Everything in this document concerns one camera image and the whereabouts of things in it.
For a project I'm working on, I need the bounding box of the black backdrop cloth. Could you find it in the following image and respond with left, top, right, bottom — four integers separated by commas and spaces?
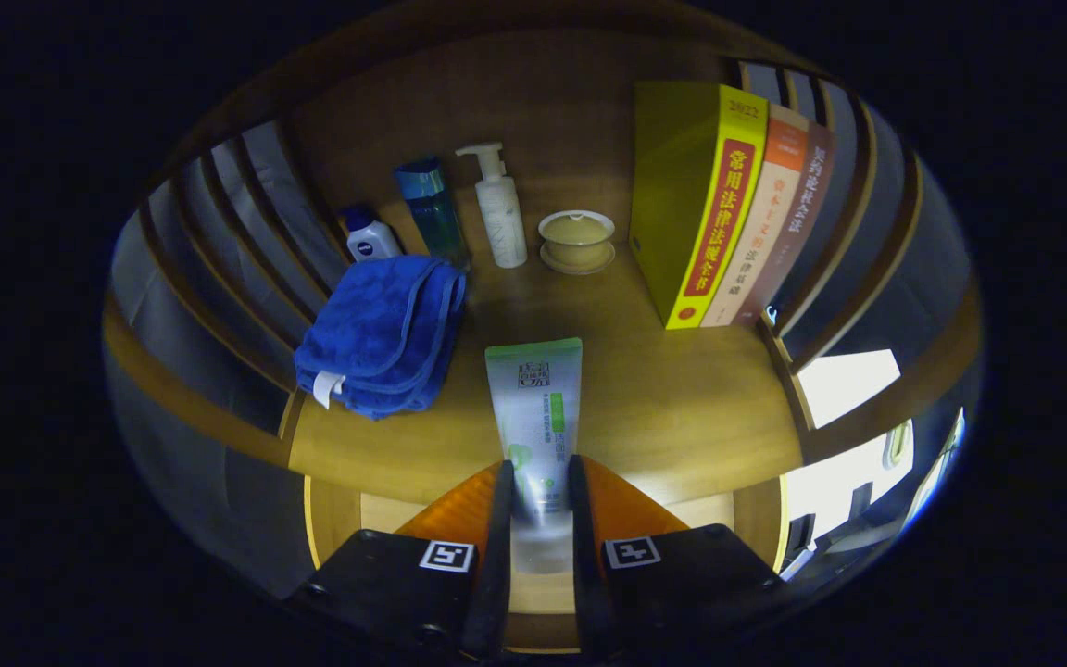
110, 119, 351, 436

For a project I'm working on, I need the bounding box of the wooden cabinet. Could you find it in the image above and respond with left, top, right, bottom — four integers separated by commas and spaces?
103, 0, 985, 654

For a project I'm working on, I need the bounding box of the white table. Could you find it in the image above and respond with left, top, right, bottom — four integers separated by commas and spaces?
779, 348, 916, 549

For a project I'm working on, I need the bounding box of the orange and white book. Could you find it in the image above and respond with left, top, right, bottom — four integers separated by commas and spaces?
700, 103, 811, 329

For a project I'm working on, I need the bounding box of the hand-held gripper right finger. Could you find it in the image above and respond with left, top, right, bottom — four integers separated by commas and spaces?
568, 453, 786, 663

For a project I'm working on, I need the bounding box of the beige saucer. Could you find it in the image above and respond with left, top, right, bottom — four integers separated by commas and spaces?
539, 241, 619, 277

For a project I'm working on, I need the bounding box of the white pump bottle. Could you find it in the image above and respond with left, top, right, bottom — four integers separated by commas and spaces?
455, 142, 529, 270

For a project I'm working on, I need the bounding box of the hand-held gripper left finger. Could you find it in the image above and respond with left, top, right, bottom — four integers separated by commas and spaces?
283, 459, 517, 663

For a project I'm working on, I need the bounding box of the beige lidded tea cup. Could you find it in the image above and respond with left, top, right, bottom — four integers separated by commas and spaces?
538, 209, 617, 270

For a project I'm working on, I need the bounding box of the maroon book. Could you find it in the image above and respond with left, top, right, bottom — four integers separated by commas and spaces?
735, 145, 837, 328

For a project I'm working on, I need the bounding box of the wooden countertop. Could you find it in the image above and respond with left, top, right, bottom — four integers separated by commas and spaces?
287, 236, 805, 507

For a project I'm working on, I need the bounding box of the blue folded towel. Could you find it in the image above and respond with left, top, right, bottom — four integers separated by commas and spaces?
294, 254, 469, 422

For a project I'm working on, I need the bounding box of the white and green tube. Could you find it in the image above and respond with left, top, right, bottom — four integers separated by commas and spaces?
483, 336, 584, 575

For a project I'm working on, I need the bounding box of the yellow book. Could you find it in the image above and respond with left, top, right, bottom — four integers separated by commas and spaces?
627, 81, 770, 332

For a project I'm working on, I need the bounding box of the teal bottle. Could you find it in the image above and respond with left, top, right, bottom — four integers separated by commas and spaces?
393, 157, 472, 272

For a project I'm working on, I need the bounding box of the small white blue-capped bottle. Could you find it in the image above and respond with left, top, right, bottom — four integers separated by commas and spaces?
338, 204, 404, 264

